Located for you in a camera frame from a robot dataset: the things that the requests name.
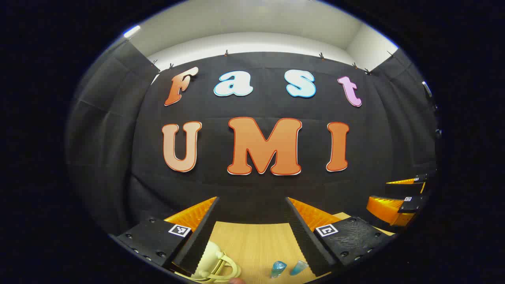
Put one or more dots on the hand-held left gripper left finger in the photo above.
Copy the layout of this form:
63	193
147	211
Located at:
203	236

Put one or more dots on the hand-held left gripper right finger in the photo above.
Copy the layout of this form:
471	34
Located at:
305	240

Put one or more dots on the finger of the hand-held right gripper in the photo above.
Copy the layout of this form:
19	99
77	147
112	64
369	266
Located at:
384	209
402	189

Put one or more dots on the pale yellow small suitcase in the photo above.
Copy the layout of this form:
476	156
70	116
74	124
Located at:
209	260

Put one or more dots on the white and blue cream tube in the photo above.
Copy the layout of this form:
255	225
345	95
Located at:
298	267

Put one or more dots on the blue skin care bottle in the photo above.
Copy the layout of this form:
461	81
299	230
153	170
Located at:
278	268

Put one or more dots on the black backdrop cloth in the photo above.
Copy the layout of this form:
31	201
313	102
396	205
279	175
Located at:
256	185

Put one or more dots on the ceiling light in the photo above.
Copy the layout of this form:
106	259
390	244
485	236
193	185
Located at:
132	31

